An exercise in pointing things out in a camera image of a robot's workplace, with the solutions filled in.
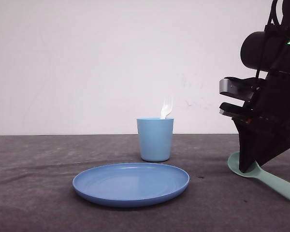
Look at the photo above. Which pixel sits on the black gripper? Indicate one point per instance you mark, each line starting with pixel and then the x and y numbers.
pixel 265 117

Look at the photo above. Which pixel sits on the mint green plastic spoon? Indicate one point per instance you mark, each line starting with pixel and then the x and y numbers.
pixel 276 183

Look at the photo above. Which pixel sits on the white plastic fork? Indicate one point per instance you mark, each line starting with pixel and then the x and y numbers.
pixel 166 107

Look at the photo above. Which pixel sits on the light blue plastic cup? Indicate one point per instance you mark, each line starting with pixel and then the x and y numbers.
pixel 155 138

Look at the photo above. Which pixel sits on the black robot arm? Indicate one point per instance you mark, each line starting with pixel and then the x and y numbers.
pixel 269 50

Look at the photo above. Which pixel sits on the blue plastic plate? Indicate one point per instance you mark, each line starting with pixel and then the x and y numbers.
pixel 128 185

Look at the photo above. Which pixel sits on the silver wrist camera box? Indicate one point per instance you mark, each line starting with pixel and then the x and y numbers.
pixel 237 88

